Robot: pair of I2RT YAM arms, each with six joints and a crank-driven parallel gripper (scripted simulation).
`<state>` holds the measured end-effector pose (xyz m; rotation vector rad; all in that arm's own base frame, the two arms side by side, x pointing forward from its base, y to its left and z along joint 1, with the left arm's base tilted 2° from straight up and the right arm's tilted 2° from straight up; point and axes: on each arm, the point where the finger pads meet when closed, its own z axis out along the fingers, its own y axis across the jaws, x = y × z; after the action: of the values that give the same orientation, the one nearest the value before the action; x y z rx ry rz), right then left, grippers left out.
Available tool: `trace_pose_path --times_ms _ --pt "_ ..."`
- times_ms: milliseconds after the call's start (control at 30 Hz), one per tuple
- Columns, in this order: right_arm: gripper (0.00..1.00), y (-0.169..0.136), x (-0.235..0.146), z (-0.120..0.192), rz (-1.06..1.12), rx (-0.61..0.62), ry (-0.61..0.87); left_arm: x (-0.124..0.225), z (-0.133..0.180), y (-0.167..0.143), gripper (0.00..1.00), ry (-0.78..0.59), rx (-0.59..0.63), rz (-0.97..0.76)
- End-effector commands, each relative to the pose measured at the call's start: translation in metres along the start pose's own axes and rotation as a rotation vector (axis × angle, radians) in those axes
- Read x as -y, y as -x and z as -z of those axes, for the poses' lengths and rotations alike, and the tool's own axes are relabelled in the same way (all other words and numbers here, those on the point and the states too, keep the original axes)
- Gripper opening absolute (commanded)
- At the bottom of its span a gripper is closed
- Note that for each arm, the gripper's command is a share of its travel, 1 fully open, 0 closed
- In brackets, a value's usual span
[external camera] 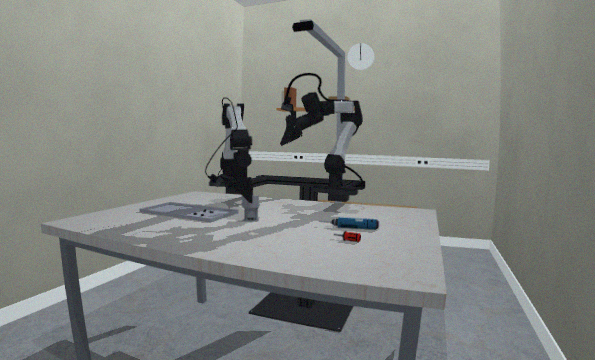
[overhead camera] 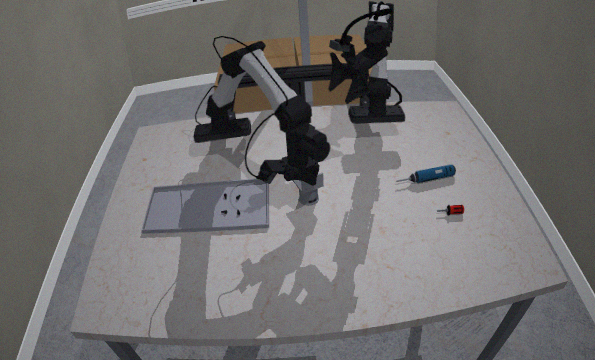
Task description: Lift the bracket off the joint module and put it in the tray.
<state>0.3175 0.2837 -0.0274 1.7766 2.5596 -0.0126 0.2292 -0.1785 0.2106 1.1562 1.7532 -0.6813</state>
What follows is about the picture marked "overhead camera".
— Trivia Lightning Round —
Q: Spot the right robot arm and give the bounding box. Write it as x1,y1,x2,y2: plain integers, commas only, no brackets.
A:
194,41,330,184

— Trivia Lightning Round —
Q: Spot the red stubby screwdriver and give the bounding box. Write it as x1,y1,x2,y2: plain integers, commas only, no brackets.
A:
437,205,464,215

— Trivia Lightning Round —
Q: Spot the blue screwdriver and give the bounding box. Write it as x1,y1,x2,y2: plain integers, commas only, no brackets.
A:
396,165,456,183

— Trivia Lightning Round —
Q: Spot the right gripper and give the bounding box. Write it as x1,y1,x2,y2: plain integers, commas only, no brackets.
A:
280,148,319,186

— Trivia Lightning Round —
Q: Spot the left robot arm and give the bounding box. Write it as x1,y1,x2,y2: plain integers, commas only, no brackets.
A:
329,3,404,118

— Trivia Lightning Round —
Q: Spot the grey metal l-bracket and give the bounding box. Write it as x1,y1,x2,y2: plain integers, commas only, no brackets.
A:
293,172,324,194

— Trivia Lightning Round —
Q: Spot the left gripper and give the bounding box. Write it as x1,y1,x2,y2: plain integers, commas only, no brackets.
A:
328,49,376,104

